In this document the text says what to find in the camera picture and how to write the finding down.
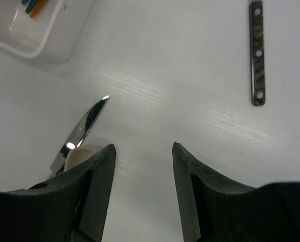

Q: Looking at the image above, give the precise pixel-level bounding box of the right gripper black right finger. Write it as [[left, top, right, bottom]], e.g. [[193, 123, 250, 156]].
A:
[[172, 143, 300, 241]]

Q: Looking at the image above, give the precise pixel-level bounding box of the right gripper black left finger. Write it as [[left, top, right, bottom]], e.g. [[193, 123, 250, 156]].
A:
[[0, 144, 116, 241]]

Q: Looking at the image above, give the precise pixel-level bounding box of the steel knife pink handle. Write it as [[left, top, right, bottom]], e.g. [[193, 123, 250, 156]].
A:
[[50, 95, 110, 177]]

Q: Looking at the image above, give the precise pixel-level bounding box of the beige plastic spoon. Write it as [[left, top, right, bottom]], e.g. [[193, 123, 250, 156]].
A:
[[64, 145, 102, 171]]

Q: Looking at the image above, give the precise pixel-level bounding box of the teal plastic knife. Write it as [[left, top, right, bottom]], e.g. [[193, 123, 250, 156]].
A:
[[25, 0, 39, 14]]

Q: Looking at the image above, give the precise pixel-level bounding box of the orange plastic knife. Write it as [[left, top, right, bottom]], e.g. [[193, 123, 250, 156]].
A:
[[29, 0, 49, 19]]

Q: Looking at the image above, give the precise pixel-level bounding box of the steel knife green handle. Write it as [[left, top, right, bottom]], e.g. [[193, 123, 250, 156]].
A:
[[21, 0, 29, 5]]

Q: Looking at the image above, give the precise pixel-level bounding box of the white right utensil tray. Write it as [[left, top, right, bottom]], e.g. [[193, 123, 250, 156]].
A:
[[0, 1, 94, 64]]

